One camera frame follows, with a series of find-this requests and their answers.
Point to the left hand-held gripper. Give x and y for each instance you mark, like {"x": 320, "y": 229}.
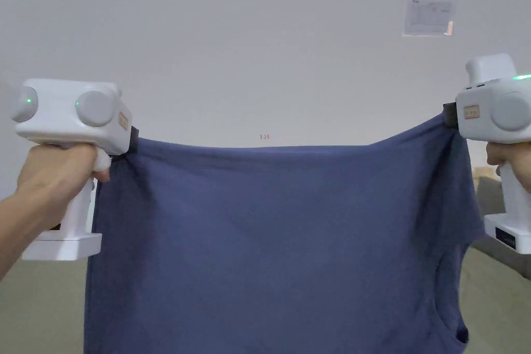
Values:
{"x": 62, "y": 122}

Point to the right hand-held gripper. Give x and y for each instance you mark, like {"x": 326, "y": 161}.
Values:
{"x": 498, "y": 117}

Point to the person's right hand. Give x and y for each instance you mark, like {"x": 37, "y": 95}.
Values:
{"x": 512, "y": 163}

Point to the dark blue shirt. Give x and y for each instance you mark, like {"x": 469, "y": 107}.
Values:
{"x": 274, "y": 246}

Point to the person's left hand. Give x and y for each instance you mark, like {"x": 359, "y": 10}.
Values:
{"x": 58, "y": 175}

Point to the paper sheet in plastic sleeve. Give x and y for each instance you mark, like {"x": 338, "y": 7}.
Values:
{"x": 429, "y": 16}

